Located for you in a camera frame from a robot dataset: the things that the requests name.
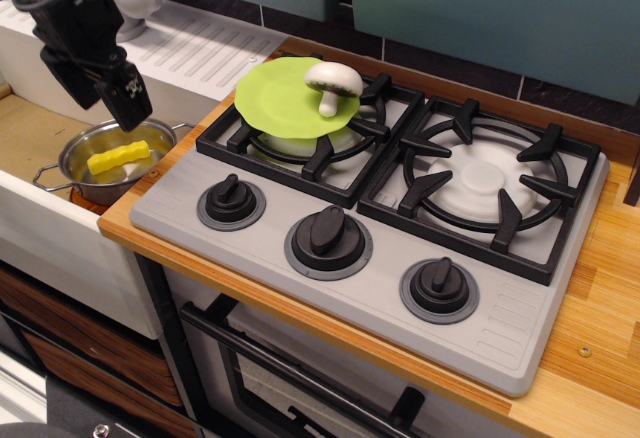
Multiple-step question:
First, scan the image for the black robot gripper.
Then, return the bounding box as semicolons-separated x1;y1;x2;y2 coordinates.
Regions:
29;0;153;132

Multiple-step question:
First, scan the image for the white toy mushroom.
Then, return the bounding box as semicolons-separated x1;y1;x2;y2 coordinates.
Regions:
304;61;364;117

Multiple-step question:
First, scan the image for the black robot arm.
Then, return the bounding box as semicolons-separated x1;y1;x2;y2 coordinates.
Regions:
12;0;152;132

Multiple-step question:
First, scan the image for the stainless steel pot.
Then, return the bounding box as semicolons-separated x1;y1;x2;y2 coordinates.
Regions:
33;118;190;206

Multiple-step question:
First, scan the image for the white toy sink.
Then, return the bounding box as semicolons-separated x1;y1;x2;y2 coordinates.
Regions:
1;0;285;339

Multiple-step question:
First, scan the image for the orange object under pot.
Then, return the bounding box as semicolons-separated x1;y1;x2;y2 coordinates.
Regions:
69;187;109;214

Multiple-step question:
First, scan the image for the green plastic plate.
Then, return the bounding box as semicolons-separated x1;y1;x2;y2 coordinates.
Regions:
234;57;360;138

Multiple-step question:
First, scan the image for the black left stove knob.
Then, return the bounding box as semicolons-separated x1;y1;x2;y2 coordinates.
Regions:
197;173;267;232

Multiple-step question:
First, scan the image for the black stove knob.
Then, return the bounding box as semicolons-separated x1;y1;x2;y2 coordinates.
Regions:
399;257;480;325
284;205;373;281
197;173;267;232

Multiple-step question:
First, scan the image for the black left burner grate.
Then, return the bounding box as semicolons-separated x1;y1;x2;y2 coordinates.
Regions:
196;73;426;208

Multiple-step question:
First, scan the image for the black burner grate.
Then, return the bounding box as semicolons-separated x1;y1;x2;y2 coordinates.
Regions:
196;73;426;208
358;97;609;286

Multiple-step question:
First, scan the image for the white left burner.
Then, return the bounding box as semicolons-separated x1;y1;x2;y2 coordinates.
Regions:
249;128;361;166

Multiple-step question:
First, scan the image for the white burner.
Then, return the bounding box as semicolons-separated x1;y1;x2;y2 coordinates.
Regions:
249;128;361;166
414;130;554;223

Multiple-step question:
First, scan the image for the black middle stove knob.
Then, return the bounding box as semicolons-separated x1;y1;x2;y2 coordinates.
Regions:
284;205;373;281

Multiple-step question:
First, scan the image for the toy oven door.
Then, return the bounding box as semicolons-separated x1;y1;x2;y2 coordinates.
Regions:
179;285;501;438

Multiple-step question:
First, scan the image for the black right burner grate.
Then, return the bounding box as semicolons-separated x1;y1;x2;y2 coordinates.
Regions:
358;97;609;286

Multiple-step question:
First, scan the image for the black right stove knob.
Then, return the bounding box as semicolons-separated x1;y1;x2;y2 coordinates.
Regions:
399;257;480;325

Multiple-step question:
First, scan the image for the white right burner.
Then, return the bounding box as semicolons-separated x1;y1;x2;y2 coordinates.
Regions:
414;130;554;223

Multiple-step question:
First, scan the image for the grey toy stove top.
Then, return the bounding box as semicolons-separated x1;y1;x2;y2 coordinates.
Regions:
130;144;579;396

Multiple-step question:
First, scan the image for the black oven door handle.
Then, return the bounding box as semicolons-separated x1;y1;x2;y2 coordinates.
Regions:
180;302;424;437

